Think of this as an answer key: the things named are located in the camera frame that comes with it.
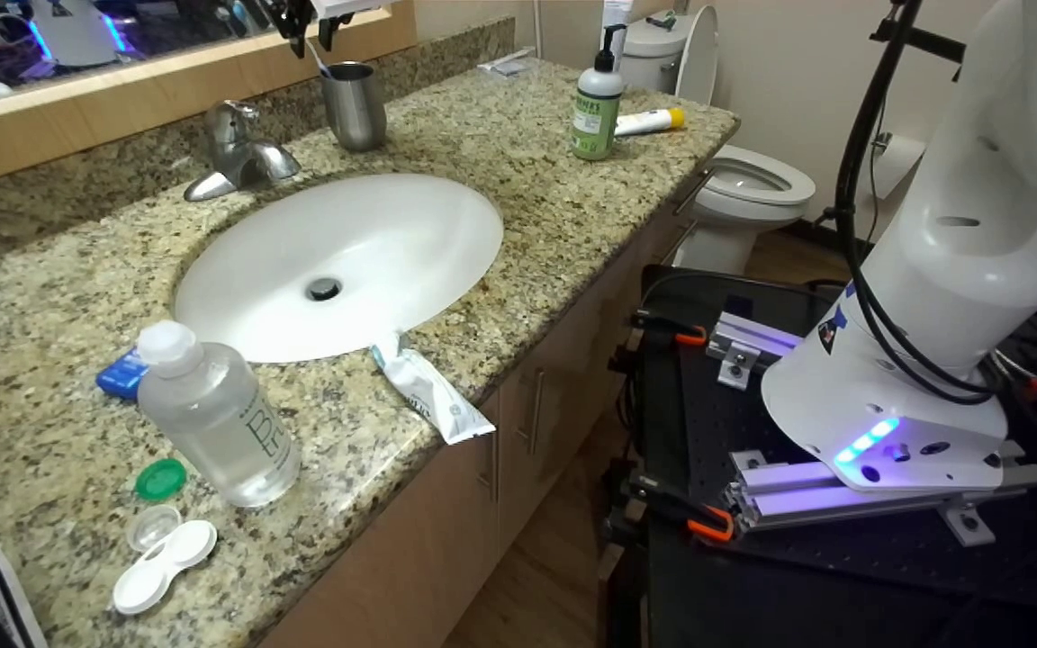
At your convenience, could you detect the orange black upper clamp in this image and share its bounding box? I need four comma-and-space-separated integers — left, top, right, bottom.
629, 308, 710, 349

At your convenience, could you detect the clear plastic solution bottle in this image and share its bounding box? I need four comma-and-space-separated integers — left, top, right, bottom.
136, 320, 299, 506

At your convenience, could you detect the toothbrush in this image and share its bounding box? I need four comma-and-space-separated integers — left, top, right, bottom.
311, 44, 335, 80

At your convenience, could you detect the clear lens case cap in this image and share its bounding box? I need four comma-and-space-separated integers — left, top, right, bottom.
126, 503, 182, 549

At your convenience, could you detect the white oval sink basin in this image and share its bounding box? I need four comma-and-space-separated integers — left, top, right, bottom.
172, 173, 503, 364

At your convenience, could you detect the white toilet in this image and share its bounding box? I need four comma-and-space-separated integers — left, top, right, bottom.
621, 0, 818, 273

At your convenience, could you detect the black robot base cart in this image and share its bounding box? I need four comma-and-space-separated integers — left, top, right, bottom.
625, 266, 1037, 648

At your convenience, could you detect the silver metal cup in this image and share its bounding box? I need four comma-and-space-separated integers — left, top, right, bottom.
323, 59, 387, 152

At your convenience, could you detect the green lens case cap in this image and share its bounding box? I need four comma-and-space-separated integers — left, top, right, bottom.
134, 457, 186, 503

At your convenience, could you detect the white toothpaste tube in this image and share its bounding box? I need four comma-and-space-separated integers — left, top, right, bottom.
371, 334, 496, 446

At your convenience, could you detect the orange black clamp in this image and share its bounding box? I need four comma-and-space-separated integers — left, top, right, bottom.
629, 308, 710, 349
628, 473, 737, 543

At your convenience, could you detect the chrome sink faucet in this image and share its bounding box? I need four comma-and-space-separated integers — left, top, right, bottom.
184, 101, 303, 202

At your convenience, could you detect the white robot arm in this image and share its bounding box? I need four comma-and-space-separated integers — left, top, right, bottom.
761, 0, 1037, 446

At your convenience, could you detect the wooden vanity cabinet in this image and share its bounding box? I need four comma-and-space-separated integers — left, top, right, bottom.
249, 173, 697, 648

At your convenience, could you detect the white contact lens case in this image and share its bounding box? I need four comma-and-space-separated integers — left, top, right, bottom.
112, 517, 219, 614

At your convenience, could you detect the white tube with yellow cap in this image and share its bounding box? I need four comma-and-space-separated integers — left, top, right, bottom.
617, 109, 688, 136

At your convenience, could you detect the blue small box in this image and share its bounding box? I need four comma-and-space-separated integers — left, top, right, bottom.
96, 349, 147, 401

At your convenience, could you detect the green soap pump bottle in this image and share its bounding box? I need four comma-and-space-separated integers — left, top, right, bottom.
572, 26, 625, 161

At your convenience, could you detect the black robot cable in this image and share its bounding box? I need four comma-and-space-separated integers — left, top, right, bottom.
827, 0, 1003, 410

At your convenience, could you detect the wood framed mirror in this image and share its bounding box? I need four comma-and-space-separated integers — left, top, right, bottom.
0, 0, 418, 193

